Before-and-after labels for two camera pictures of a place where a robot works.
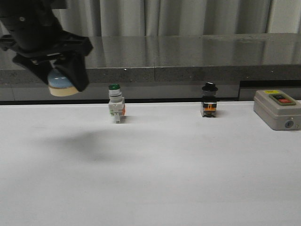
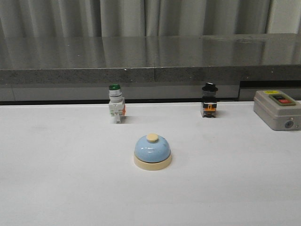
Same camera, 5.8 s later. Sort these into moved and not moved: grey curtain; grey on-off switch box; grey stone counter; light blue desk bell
Moved: light blue desk bell
Not moved: grey on-off switch box; grey stone counter; grey curtain
